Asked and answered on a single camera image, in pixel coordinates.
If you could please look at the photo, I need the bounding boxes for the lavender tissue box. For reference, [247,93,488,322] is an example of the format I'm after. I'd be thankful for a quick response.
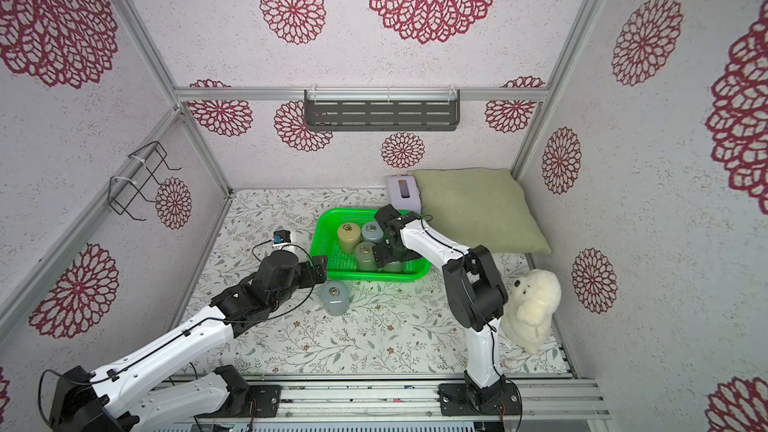
[387,175,422,214]

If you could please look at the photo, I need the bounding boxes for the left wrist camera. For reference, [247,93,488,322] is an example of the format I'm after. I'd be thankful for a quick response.
[272,229,299,253]

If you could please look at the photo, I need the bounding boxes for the green plastic basket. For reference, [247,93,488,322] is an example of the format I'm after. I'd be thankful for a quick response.
[310,208,431,282]

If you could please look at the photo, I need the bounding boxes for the blue canister back middle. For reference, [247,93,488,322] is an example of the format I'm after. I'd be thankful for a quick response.
[361,221,384,244]

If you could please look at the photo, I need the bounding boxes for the black wire wall rack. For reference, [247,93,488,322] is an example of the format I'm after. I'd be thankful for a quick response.
[106,140,181,222]

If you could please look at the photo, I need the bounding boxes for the green canister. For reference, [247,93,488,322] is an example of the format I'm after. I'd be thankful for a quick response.
[382,261,404,273]
[353,241,379,272]

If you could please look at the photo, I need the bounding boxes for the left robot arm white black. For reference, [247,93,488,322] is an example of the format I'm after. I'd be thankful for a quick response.
[41,246,328,431]

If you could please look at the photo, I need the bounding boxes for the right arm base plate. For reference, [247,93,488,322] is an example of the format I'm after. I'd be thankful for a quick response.
[437,380,523,417]

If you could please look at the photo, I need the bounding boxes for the blue-grey canister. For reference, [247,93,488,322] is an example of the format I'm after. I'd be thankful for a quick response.
[320,281,350,317]

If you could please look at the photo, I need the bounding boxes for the yellow canister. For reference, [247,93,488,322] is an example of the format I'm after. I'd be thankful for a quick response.
[337,222,362,255]

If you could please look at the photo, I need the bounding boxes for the white plush bear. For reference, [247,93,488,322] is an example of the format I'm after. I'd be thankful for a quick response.
[501,269,562,355]

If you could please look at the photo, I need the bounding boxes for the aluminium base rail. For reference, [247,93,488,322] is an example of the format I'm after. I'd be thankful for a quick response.
[249,377,610,422]

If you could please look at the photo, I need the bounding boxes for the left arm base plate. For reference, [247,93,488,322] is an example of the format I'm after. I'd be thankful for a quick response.
[198,384,282,419]

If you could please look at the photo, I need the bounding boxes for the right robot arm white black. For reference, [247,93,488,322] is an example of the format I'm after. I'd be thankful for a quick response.
[374,205,508,405]

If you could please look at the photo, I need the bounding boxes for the grey wall shelf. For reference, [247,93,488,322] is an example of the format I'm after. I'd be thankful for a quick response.
[303,89,461,132]

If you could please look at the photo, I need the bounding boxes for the green pillow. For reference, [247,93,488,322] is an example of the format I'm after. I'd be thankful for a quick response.
[412,168,552,254]

